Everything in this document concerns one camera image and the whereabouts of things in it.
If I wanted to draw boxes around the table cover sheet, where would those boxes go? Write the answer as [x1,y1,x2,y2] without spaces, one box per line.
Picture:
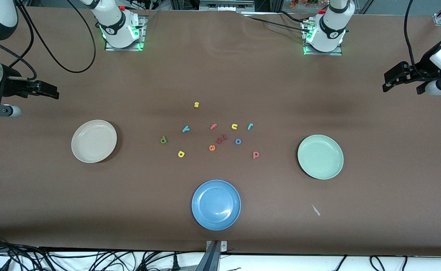
[0,7,441,257]

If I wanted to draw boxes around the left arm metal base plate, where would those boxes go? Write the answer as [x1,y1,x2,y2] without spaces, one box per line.
[302,19,344,56]

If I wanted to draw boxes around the green round plate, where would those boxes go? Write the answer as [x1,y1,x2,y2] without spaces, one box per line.
[297,134,344,180]

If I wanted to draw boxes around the tangle of black cables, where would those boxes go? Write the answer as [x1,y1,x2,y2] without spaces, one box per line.
[0,233,206,271]

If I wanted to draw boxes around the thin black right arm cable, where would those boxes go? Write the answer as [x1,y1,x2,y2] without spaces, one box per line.
[14,3,37,61]

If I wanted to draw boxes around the beige round plate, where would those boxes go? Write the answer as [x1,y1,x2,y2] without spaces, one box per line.
[71,120,118,163]

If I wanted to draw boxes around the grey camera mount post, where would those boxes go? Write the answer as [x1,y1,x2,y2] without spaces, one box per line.
[196,240,228,271]

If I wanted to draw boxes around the grey power strip box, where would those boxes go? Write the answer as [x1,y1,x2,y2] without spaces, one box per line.
[199,0,255,12]

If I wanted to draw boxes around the black cable on table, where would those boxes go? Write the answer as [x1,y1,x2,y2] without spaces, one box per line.
[278,10,308,25]
[243,15,308,33]

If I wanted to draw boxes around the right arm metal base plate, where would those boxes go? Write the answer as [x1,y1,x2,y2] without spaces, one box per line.
[105,15,146,52]

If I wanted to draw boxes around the black hanging cable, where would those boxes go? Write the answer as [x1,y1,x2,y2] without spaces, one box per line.
[333,255,348,271]
[369,255,387,271]

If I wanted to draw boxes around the orange decoration cluster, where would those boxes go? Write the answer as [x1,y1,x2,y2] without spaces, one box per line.
[290,0,319,9]

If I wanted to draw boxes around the blue round plate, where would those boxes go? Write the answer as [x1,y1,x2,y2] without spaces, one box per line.
[191,180,242,231]

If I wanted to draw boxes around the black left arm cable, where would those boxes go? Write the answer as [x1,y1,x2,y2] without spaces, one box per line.
[403,0,423,76]

